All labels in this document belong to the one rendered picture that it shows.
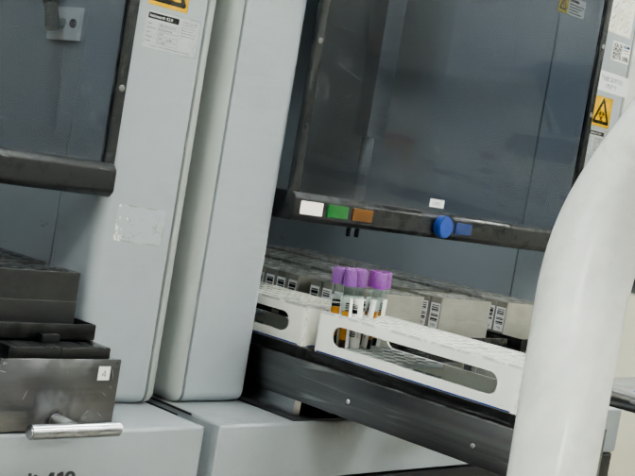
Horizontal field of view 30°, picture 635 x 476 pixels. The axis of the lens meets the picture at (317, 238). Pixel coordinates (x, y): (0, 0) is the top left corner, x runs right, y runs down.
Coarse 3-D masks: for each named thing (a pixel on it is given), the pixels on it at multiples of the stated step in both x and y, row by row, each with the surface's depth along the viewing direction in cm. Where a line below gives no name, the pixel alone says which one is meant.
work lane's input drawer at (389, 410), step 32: (256, 352) 144; (288, 352) 141; (320, 352) 138; (256, 384) 143; (288, 384) 139; (320, 384) 136; (352, 384) 132; (384, 384) 130; (416, 384) 127; (352, 416) 132; (384, 416) 129; (416, 416) 125; (448, 416) 122; (480, 416) 121; (512, 416) 118; (448, 448) 122; (480, 448) 119
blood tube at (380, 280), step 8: (376, 272) 140; (376, 280) 139; (384, 280) 139; (376, 288) 139; (384, 288) 139; (376, 296) 139; (376, 304) 139; (368, 312) 140; (376, 312) 140; (368, 336) 140; (368, 344) 140
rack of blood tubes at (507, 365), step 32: (320, 320) 139; (352, 320) 135; (384, 320) 140; (352, 352) 135; (384, 352) 139; (448, 352) 125; (480, 352) 125; (512, 352) 129; (448, 384) 125; (480, 384) 134; (512, 384) 119
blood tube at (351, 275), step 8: (352, 272) 136; (344, 280) 137; (352, 280) 137; (344, 288) 137; (352, 288) 137; (344, 296) 137; (352, 296) 137; (344, 304) 137; (352, 304) 137; (344, 312) 137; (344, 336) 137; (344, 344) 137
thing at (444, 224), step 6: (438, 216) 159; (444, 216) 158; (438, 222) 158; (444, 222) 158; (450, 222) 159; (438, 228) 158; (444, 228) 158; (450, 228) 159; (438, 234) 158; (444, 234) 159
